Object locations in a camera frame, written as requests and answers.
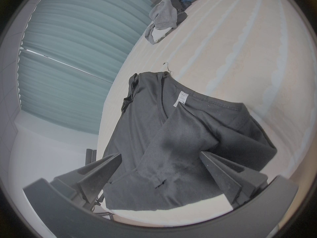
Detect black T-shirt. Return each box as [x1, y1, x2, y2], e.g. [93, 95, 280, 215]
[102, 71, 278, 211]

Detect pile of clothes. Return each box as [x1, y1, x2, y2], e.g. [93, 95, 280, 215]
[144, 0, 218, 45]

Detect bed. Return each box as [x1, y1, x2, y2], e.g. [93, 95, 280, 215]
[95, 0, 315, 220]

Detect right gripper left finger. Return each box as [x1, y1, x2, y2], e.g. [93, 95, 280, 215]
[53, 153, 122, 204]

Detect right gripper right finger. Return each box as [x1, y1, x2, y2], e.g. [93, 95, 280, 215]
[199, 150, 268, 206]

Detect blue-green curtain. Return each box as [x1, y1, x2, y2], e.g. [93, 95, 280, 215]
[21, 0, 159, 84]
[17, 49, 115, 136]

